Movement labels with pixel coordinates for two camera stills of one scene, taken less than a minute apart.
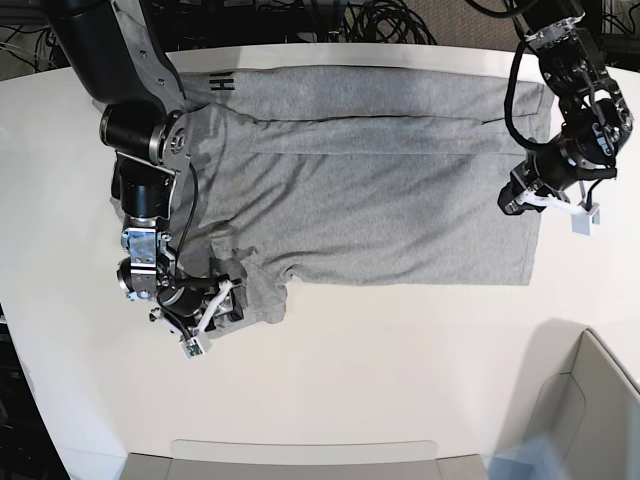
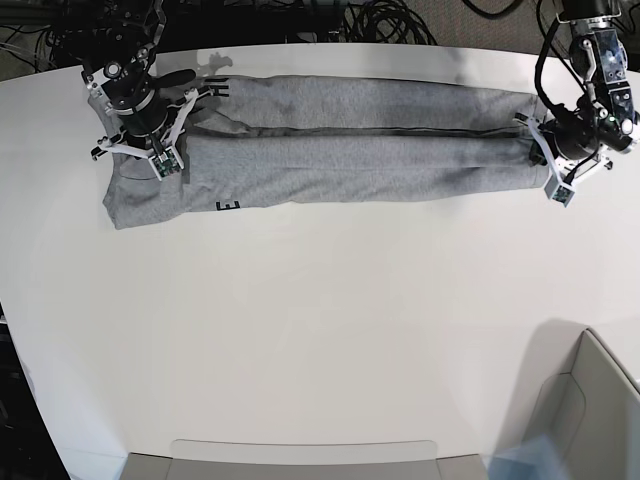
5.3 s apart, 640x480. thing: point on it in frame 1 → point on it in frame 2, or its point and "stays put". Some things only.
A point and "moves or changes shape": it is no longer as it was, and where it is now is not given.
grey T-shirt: x=325 y=175 moves or changes shape
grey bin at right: x=575 y=395 stays put
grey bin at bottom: x=300 y=459 stays put
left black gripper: x=188 y=301 → x=141 y=112
